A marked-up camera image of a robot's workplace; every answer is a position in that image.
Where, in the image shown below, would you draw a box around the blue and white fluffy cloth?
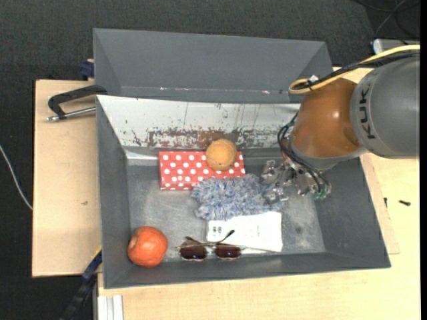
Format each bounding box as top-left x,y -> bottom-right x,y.
190,173 -> 288,222

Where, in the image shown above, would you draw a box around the orange toy fruit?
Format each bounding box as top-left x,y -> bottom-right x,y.
126,225 -> 169,268

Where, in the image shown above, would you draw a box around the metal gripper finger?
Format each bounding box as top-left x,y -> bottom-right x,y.
260,159 -> 287,186
263,186 -> 290,206

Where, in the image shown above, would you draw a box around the sunglasses with dark red lenses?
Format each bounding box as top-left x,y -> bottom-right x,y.
175,229 -> 280,262

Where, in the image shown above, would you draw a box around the tan orange ball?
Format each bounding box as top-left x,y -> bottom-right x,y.
205,138 -> 238,172

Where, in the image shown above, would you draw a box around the white flat box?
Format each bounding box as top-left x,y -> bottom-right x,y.
205,211 -> 284,253

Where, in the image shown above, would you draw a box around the pale brown cardboard board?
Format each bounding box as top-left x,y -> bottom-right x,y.
31,79 -> 103,278

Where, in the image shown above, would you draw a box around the red white-dotted box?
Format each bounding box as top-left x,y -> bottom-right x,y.
158,150 -> 247,191

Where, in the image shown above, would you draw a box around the grey metal bin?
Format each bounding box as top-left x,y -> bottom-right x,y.
92,27 -> 392,289

